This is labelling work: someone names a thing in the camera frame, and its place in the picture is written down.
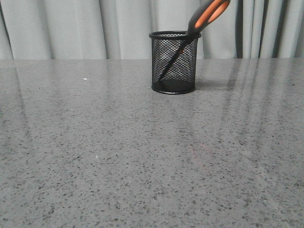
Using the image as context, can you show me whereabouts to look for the grey orange handled scissors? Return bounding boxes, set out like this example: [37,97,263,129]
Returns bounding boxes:
[158,0,230,81]

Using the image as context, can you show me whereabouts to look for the black mesh pen bucket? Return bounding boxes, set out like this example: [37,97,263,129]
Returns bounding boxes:
[149,31,201,95]

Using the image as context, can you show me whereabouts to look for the white pleated curtain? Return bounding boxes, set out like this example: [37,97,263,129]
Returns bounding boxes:
[0,0,304,60]

